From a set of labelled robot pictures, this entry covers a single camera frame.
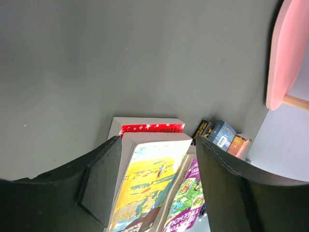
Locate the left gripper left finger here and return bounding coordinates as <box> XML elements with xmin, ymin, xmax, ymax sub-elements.
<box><xmin>0</xmin><ymin>136</ymin><xmax>122</xmax><ymax>232</ymax></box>

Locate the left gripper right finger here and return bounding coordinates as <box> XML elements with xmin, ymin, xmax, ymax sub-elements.
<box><xmin>196</xmin><ymin>137</ymin><xmax>309</xmax><ymax>232</ymax></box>

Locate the yellow illustrated paperback book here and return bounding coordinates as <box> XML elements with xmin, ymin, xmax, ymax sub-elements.
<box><xmin>106</xmin><ymin>132</ymin><xmax>192</xmax><ymax>232</ymax></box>

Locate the blue orange paperback book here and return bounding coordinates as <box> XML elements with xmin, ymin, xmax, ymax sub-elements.
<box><xmin>227</xmin><ymin>134</ymin><xmax>252</xmax><ymax>160</ymax></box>

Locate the purple 117-storey treehouse book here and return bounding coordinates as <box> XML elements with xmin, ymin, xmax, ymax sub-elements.
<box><xmin>151</xmin><ymin>145</ymin><xmax>204</xmax><ymax>232</ymax></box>

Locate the black yellow book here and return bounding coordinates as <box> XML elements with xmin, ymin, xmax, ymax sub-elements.
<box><xmin>191</xmin><ymin>119</ymin><xmax>214</xmax><ymax>145</ymax></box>

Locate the red starred book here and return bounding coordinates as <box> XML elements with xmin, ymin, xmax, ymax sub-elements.
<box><xmin>108</xmin><ymin>117</ymin><xmax>185</xmax><ymax>139</ymax></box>

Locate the pink three-tier shelf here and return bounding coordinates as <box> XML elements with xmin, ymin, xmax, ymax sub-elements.
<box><xmin>266</xmin><ymin>0</ymin><xmax>309</xmax><ymax>110</ymax></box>

